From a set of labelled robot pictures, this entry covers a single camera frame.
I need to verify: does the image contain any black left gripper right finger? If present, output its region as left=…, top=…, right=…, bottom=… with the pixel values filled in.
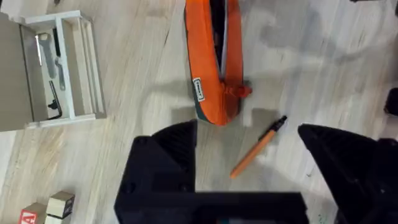
left=297, top=123, right=398, bottom=224

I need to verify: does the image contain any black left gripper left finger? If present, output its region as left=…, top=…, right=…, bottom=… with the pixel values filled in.
left=113, top=119, right=198, bottom=224

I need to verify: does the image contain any orange pen with black cap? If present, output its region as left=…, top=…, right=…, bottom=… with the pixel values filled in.
left=229, top=115, right=289, bottom=180

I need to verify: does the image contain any orange zip bag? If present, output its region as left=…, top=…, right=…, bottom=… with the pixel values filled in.
left=183, top=0, right=253, bottom=127

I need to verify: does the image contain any black object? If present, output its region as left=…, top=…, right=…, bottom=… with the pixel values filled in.
left=384, top=87, right=398, bottom=116

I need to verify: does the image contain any white tool box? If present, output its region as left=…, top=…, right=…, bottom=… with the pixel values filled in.
left=0, top=9, right=107, bottom=133

